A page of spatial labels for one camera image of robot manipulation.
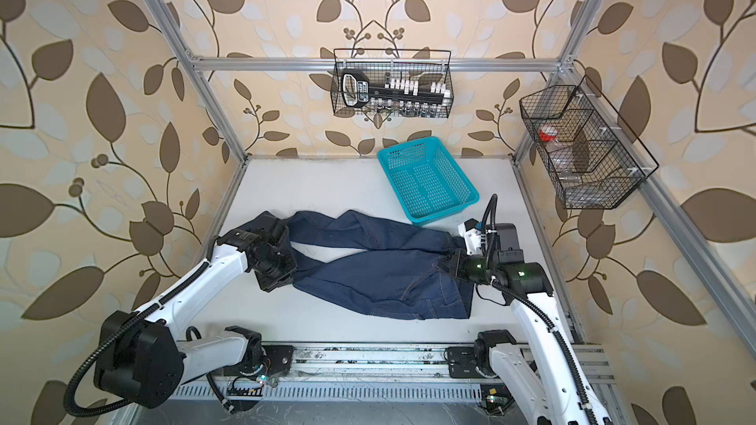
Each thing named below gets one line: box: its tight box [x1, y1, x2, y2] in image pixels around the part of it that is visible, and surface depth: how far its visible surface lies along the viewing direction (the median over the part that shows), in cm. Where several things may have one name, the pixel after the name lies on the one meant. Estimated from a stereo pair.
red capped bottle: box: [539, 123, 559, 143], surface depth 84 cm
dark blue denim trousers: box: [281, 209, 476, 320], surface depth 87 cm
